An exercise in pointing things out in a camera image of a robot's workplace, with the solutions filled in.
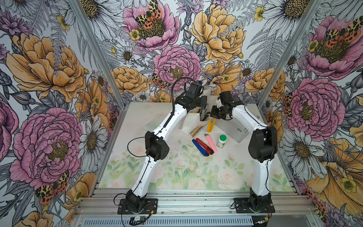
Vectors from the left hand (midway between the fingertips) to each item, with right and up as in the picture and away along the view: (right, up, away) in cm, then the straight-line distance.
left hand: (201, 102), depth 91 cm
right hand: (+7, -9, +5) cm, 13 cm away
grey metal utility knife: (+2, -9, +9) cm, 12 cm away
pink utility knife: (+7, -24, +11) cm, 28 cm away
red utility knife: (+5, -31, +4) cm, 32 cm away
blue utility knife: (+2, -33, +3) cm, 33 cm away
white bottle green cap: (+13, -25, 0) cm, 28 cm away
